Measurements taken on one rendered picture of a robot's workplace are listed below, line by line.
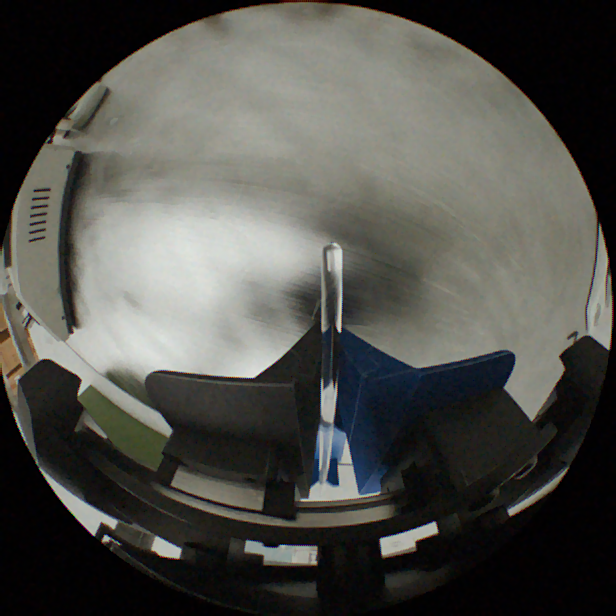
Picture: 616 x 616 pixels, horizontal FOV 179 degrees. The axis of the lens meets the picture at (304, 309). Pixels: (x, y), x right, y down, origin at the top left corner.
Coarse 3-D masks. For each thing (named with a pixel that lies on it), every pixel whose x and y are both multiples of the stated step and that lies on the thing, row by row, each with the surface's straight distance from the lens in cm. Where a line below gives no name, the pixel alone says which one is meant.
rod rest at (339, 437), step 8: (336, 400) 11; (336, 408) 11; (320, 416) 10; (336, 416) 10; (320, 424) 10; (336, 424) 10; (336, 432) 10; (344, 432) 10; (336, 440) 15; (344, 440) 15; (336, 448) 16; (336, 456) 18; (336, 464) 18; (328, 472) 17; (336, 472) 17; (312, 480) 17; (328, 480) 17; (336, 480) 17
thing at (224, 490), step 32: (192, 448) 4; (224, 448) 4; (256, 448) 4; (160, 480) 5; (192, 480) 4; (224, 480) 4; (256, 480) 4; (288, 480) 5; (256, 512) 4; (288, 512) 4
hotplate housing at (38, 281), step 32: (64, 160) 24; (32, 192) 23; (64, 192) 25; (32, 224) 23; (64, 224) 25; (32, 256) 24; (64, 256) 25; (32, 288) 24; (64, 288) 26; (64, 320) 27
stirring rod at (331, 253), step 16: (336, 256) 5; (336, 272) 5; (336, 288) 6; (336, 304) 6; (336, 320) 6; (336, 336) 6; (336, 352) 6; (336, 368) 7; (336, 384) 7; (320, 432) 10; (320, 448) 11; (320, 464) 13; (320, 480) 16; (320, 496) 20
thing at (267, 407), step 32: (288, 352) 6; (320, 352) 6; (160, 384) 4; (192, 384) 3; (224, 384) 3; (256, 384) 3; (288, 384) 3; (320, 384) 7; (192, 416) 4; (224, 416) 3; (256, 416) 3; (288, 416) 3; (288, 448) 4
